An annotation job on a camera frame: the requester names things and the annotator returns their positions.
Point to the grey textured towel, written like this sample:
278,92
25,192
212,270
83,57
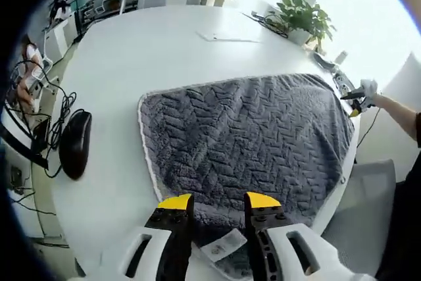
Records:
246,136

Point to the white controller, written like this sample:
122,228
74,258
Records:
340,80

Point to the white tumbler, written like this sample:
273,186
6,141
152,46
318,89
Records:
342,57

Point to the potted green plant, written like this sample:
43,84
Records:
302,14

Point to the person's black shirt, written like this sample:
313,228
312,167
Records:
406,202

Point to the black computer mouse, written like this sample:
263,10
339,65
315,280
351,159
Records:
75,143

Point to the white low cabinet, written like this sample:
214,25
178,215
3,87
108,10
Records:
65,35

